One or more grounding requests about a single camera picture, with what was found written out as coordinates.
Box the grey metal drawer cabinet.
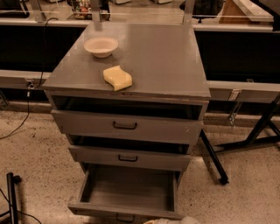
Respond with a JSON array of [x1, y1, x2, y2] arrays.
[[42, 22, 212, 182]]

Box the black stand left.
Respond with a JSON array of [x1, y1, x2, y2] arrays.
[[0, 172, 20, 224]]

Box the grey middle drawer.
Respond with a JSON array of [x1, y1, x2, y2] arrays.
[[69, 145, 191, 172]]

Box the grey bottom drawer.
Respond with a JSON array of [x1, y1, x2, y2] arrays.
[[68, 164, 183, 222]]

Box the grey top drawer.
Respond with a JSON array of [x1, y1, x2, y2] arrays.
[[52, 109, 203, 144]]

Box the yellow wavy sponge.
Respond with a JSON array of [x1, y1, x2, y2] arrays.
[[103, 66, 132, 91]]

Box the black power cable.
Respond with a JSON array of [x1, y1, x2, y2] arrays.
[[0, 17, 60, 141]]

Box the black floor stand right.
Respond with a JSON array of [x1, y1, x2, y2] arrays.
[[199, 94, 280, 185]]

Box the white paper bowl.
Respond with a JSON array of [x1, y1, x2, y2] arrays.
[[84, 37, 118, 59]]

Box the grey drawer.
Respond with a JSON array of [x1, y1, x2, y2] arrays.
[[52, 109, 203, 144], [68, 164, 183, 222], [69, 145, 191, 172]]

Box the grey metal rail barrier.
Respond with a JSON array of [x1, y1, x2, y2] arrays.
[[0, 21, 280, 102]]

